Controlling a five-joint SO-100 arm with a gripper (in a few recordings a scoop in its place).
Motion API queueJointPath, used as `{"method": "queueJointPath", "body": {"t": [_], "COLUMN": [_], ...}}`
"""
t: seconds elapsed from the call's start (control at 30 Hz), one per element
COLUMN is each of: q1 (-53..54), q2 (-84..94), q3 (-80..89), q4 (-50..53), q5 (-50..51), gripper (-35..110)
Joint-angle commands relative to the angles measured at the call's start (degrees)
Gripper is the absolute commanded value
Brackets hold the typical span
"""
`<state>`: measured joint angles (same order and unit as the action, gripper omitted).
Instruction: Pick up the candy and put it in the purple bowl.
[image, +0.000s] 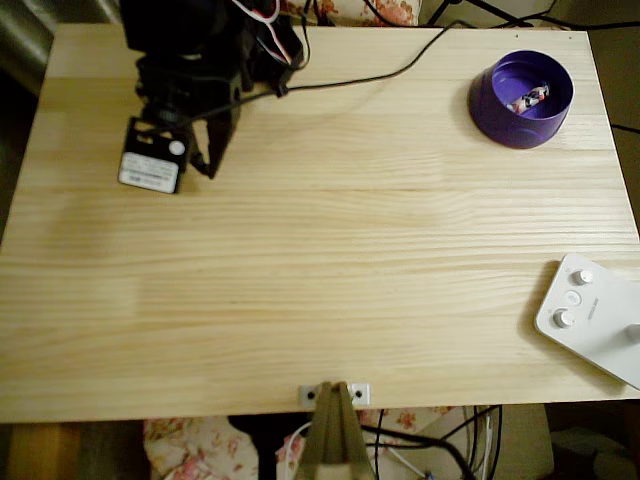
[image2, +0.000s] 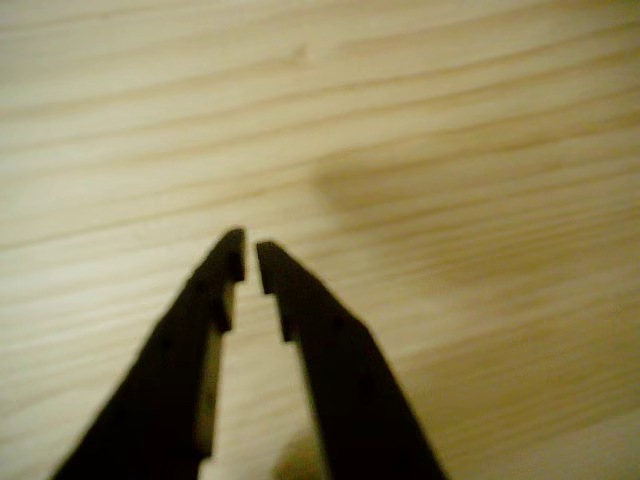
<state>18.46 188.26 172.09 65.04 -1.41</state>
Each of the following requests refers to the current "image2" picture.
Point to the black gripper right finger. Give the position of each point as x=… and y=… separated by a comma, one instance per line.
x=350, y=390

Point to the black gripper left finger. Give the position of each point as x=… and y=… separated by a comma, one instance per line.
x=165, y=380

